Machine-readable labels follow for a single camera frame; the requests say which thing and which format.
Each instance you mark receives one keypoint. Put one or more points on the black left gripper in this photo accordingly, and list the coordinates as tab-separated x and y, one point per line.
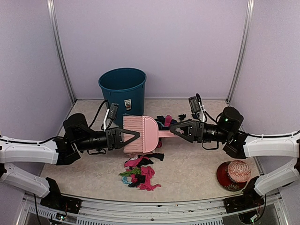
115	141

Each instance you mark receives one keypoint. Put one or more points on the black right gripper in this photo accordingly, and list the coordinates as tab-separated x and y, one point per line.
195	134

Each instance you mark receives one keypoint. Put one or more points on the pink hand brush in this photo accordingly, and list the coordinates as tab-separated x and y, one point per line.
147	127

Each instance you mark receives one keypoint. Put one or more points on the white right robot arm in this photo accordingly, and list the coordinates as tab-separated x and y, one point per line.
240	145

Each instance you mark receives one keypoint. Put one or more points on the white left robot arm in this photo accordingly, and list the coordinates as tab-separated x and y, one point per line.
79	137

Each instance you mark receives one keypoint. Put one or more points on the small black paper scrap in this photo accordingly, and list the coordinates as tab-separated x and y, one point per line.
182	117

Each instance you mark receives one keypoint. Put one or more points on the magenta paper scrap strip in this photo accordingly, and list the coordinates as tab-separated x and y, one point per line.
168	120

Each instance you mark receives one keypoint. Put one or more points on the mixed dark scrap pile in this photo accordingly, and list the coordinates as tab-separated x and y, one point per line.
160	122

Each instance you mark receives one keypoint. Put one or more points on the front mixed scrap pile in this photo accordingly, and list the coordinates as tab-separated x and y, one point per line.
139	172

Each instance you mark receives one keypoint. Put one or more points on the teal plastic waste bin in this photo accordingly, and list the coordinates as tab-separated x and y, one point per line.
126	87

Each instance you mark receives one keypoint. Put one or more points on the red white patterned bowl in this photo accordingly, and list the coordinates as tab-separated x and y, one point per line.
239	171

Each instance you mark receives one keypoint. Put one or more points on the dark red bowl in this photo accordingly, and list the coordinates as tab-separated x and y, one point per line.
225	180

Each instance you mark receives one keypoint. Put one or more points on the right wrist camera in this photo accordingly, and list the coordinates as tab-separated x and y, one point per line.
197	109

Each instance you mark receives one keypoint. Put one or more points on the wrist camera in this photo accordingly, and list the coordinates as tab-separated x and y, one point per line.
110	116
197	109

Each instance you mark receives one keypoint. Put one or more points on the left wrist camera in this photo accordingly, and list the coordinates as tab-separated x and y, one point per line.
110	116

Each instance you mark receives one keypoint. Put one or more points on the aluminium front rail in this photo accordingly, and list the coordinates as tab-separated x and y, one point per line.
108	212

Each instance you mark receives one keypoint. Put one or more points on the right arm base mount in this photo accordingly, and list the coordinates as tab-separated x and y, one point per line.
249	199

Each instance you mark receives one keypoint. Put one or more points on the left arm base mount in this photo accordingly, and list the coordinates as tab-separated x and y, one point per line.
55	200

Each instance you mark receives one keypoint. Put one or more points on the right aluminium corner post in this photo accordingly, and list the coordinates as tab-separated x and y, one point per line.
242	50

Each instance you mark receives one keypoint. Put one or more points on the aluminium corner post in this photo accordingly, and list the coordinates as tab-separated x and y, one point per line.
242	50
59	49

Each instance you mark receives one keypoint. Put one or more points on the left aluminium corner post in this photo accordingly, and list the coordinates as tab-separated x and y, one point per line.
59	49

